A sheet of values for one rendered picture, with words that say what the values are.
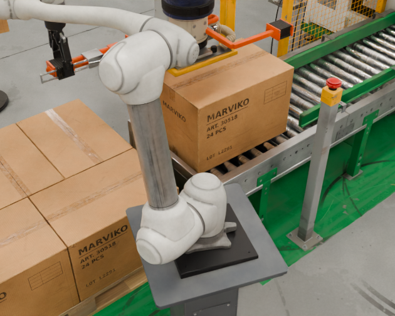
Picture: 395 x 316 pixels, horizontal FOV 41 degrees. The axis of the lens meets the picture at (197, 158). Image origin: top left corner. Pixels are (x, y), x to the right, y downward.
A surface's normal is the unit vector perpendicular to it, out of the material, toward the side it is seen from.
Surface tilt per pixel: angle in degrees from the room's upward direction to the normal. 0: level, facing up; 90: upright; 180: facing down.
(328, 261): 0
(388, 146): 0
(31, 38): 0
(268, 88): 90
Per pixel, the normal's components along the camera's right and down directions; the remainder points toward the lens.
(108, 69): -0.62, 0.37
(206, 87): 0.00, -0.77
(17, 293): 0.62, 0.50
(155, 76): 0.79, 0.29
